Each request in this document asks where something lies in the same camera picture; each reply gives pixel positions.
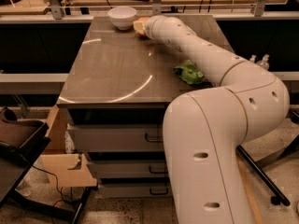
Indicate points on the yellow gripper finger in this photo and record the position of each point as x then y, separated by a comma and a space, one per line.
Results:
140, 27

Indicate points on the orange fruit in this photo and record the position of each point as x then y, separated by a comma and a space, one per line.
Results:
143, 19

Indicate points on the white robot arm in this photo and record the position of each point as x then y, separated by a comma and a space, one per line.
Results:
202, 128

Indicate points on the white ceramic bowl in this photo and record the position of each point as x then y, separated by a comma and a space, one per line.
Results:
122, 17

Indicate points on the green snack bag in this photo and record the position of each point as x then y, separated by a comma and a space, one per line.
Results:
189, 73

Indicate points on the grey drawer cabinet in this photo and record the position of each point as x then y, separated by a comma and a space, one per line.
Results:
120, 78

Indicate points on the clear plastic bottle left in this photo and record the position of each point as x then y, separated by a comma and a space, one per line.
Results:
253, 58

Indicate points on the clear plastic bottle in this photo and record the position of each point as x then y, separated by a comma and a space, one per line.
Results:
253, 58
264, 62

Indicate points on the top grey drawer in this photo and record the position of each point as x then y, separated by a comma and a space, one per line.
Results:
120, 138

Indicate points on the grey drawer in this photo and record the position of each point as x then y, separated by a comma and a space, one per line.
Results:
120, 138
135, 190
127, 169

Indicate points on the clear plastic bottle right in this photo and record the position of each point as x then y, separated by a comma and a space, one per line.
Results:
264, 62

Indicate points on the middle grey drawer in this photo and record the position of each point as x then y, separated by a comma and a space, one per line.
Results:
127, 169

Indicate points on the cardboard piece on floor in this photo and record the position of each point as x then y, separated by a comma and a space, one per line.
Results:
68, 170

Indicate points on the bottom grey drawer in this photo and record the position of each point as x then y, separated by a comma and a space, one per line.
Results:
135, 190

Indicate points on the black metal stand leg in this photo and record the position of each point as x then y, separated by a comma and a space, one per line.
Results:
278, 196

